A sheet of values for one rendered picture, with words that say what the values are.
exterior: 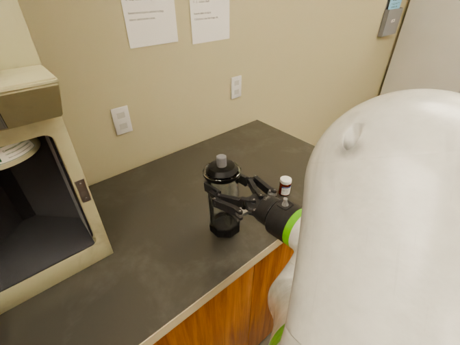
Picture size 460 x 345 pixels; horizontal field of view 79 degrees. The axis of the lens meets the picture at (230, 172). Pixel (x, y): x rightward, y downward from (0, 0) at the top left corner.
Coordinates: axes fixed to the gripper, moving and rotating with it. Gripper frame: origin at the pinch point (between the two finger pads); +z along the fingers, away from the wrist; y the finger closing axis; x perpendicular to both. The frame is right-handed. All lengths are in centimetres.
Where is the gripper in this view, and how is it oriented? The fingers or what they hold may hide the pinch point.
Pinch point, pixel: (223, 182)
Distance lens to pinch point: 81.0
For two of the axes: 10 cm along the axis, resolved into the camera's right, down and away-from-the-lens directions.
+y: -7.6, 3.8, -5.3
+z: -6.5, -3.6, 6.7
